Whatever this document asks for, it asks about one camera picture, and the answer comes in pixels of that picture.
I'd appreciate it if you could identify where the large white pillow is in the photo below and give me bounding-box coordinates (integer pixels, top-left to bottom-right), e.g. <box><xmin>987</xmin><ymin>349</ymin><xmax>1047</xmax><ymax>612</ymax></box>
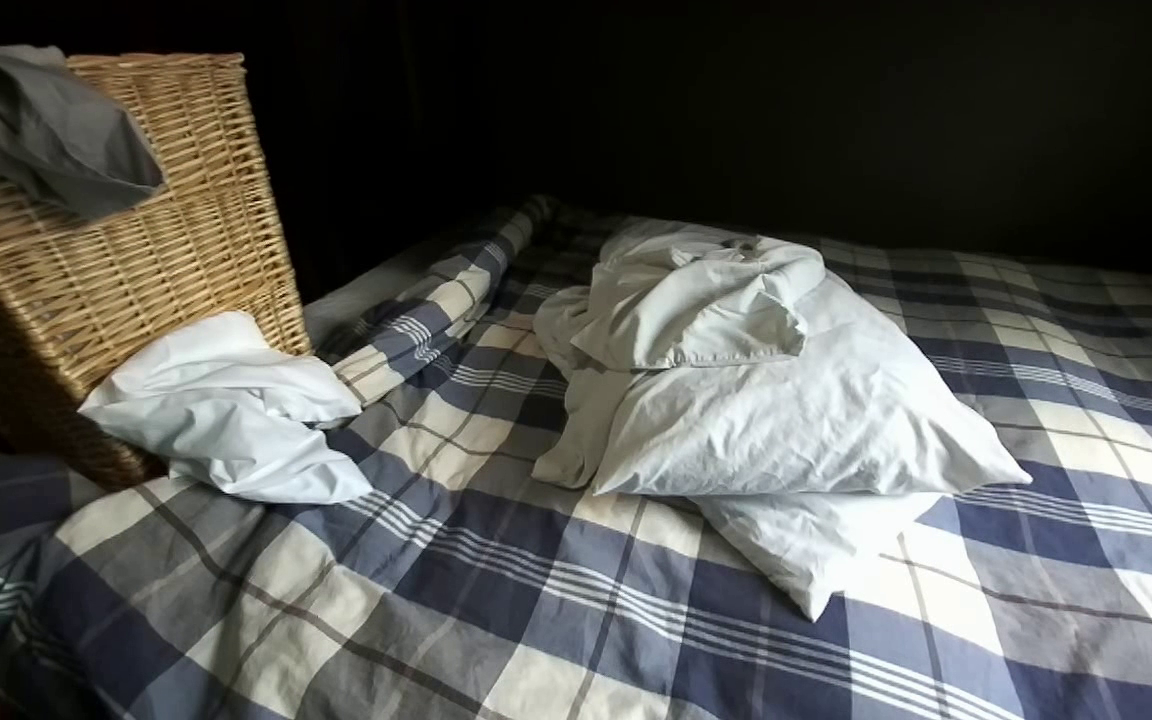
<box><xmin>527</xmin><ymin>263</ymin><xmax>1034</xmax><ymax>503</ymax></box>

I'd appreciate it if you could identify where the small white pillow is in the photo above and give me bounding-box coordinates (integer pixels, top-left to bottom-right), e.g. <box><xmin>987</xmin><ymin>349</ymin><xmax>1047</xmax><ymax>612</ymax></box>
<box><xmin>690</xmin><ymin>485</ymin><xmax>954</xmax><ymax>629</ymax></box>

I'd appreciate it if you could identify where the white pillow case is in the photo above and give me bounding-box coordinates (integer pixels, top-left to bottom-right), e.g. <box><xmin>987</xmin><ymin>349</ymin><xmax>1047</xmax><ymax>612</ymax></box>
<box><xmin>74</xmin><ymin>307</ymin><xmax>376</xmax><ymax>512</ymax></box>

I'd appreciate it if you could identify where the wicker washing basket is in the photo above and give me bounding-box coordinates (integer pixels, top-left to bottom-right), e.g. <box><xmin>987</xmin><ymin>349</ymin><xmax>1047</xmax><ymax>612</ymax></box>
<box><xmin>0</xmin><ymin>51</ymin><xmax>317</xmax><ymax>490</ymax></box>

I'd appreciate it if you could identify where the crumpled white cloth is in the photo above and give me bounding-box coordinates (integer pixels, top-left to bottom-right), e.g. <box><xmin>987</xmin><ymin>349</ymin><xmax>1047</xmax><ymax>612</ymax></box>
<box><xmin>527</xmin><ymin>219</ymin><xmax>830</xmax><ymax>379</ymax></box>

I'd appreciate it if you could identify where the blue white plaid duvet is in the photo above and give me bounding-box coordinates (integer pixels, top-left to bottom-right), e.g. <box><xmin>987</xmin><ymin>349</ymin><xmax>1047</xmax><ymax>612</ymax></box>
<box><xmin>0</xmin><ymin>196</ymin><xmax>1152</xmax><ymax>720</ymax></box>

